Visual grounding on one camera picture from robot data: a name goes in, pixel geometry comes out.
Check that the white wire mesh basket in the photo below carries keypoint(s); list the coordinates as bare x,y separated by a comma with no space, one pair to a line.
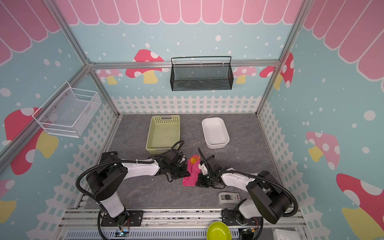
69,112

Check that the white plastic tub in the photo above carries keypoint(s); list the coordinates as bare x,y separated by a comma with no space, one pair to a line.
215,133

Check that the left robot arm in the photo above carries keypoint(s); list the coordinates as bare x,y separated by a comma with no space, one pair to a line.
101,181

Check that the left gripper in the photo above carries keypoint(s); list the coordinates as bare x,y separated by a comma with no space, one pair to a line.
185,171

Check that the lime green bowl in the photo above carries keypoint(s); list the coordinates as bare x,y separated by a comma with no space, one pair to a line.
218,231

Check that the pink paper napkin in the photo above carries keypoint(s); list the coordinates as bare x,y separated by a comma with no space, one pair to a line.
194,172

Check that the white small device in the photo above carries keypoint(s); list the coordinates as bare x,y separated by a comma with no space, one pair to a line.
228,198

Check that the black box with yellow label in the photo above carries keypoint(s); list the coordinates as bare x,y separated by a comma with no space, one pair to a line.
109,156

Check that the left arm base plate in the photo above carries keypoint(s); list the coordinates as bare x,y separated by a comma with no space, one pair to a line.
130,218

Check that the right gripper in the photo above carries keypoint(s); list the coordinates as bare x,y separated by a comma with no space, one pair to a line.
204,178

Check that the black wire mesh basket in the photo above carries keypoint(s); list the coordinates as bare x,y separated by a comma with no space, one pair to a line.
207,73

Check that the green perforated plastic basket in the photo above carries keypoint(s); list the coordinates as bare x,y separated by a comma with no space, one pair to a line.
164,132

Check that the orange spoon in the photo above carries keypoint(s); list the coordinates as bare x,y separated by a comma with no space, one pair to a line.
194,159

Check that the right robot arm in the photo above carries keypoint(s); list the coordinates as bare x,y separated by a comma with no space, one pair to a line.
268,199

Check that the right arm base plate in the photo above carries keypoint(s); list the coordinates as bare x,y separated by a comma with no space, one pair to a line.
230,217

